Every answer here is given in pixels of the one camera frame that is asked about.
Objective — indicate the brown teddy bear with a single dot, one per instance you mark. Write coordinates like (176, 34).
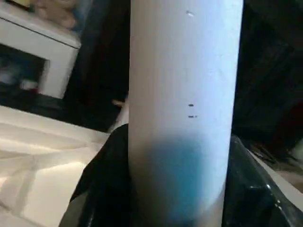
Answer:
(59, 12)

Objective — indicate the white plastic table top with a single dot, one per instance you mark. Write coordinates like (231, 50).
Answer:
(42, 161)

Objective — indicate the white sideboard with glass doors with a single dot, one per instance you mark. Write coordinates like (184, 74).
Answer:
(42, 52)

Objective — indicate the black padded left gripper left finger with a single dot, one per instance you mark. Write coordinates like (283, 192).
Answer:
(102, 184)

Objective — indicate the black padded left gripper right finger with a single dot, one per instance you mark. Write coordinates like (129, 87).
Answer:
(258, 194)

